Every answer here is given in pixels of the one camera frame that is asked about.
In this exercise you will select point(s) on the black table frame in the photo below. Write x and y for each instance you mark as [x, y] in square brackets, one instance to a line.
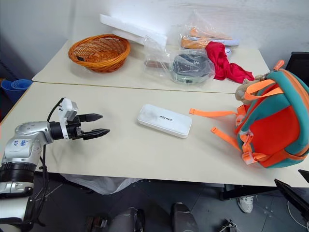
[241, 192]

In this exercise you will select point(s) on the clear bag with orange item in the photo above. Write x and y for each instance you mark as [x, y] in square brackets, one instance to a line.
[202, 36]

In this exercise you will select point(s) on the orange wicker basket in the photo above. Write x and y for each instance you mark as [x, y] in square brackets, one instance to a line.
[99, 52]

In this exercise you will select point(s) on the clear bag with grey disc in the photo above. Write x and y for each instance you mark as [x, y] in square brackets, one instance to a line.
[190, 66]

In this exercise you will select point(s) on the orange and teal backpack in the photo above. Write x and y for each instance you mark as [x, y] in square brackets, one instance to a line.
[272, 125]

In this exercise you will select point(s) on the white sneaker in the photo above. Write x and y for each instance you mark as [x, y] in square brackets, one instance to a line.
[246, 204]

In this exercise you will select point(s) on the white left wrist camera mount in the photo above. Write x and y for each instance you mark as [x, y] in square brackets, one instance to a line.
[68, 106]

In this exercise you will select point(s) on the blue bucket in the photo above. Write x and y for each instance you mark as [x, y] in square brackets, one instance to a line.
[15, 87]

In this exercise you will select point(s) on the red cloth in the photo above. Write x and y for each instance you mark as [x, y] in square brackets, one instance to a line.
[220, 60]

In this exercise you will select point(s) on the white rectangular case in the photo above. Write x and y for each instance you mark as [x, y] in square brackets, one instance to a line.
[165, 120]

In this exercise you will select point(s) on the dark rounded shape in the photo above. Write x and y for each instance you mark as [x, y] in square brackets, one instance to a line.
[128, 221]
[183, 217]

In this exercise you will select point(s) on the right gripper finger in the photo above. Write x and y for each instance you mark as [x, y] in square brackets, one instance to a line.
[293, 193]
[305, 175]

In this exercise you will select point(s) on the crumpled clear plastic bag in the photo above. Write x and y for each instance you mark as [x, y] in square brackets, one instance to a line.
[154, 58]

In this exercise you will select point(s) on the white plastic sack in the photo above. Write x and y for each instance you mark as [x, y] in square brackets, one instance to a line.
[101, 183]

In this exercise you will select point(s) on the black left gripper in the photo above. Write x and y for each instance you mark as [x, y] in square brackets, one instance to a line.
[73, 130]

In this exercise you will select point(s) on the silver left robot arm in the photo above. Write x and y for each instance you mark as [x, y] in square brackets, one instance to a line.
[29, 131]

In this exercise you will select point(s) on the black chair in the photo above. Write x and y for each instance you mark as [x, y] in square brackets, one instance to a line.
[299, 60]

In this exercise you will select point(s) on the white foam board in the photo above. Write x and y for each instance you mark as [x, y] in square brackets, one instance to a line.
[135, 30]

